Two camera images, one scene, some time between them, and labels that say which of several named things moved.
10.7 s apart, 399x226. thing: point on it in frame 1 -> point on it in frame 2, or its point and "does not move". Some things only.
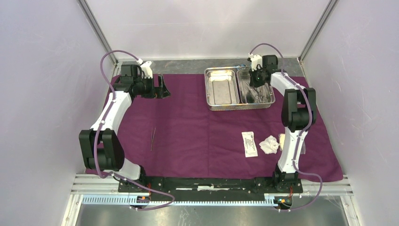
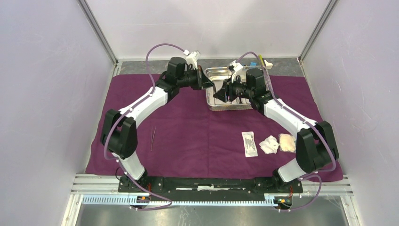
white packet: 250,146 does not move
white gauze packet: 269,145 does not move
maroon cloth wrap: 177,137 does not move
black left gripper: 163,92 -> 203,82
